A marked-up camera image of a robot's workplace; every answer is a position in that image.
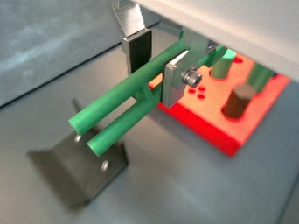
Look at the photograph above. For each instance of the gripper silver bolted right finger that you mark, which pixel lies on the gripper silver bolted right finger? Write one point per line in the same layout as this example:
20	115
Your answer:
178	72

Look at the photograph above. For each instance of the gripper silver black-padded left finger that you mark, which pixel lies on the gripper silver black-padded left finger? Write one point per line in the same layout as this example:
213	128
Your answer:
136	37

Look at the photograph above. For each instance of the green three prong object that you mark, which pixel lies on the green three prong object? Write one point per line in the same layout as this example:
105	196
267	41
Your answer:
132	88

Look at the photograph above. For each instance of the red peg board block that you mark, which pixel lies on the red peg board block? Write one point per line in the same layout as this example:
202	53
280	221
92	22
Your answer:
197	110

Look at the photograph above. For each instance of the black curved fixture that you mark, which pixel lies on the black curved fixture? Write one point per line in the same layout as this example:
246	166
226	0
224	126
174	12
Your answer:
76	173

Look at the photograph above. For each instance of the green round cylinder peg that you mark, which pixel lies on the green round cylinder peg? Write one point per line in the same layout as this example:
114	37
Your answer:
220	69

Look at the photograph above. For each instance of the brown hexagonal peg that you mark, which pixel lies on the brown hexagonal peg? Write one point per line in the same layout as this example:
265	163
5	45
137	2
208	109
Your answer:
238	98

